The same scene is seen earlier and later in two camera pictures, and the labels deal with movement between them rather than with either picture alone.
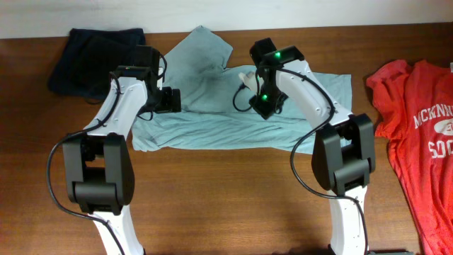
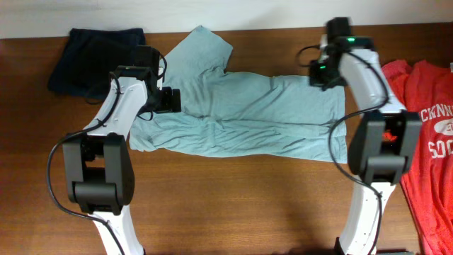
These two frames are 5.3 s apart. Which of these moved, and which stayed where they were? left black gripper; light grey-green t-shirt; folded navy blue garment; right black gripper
Moved: right black gripper
Stayed: left black gripper; folded navy blue garment; light grey-green t-shirt
